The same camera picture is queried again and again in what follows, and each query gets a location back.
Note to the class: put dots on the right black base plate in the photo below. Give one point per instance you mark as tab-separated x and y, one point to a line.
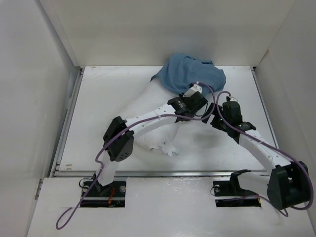
227	195

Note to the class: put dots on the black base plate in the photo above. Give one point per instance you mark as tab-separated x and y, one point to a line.
227	195
113	196

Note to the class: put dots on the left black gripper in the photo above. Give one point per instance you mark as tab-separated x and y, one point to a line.
185	98

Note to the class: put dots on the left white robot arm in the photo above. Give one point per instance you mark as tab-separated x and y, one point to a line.
121	134

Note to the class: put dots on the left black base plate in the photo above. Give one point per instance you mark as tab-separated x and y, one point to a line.
113	196

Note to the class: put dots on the blue pillowcase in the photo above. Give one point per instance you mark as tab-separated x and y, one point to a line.
180	71

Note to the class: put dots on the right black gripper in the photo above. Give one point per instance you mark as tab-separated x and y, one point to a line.
207	113

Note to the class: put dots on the white pillow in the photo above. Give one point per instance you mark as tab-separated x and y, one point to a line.
158	140

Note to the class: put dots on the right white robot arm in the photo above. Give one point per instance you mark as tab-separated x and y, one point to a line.
287	184

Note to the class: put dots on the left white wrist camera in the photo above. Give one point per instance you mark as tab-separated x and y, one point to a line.
192	90

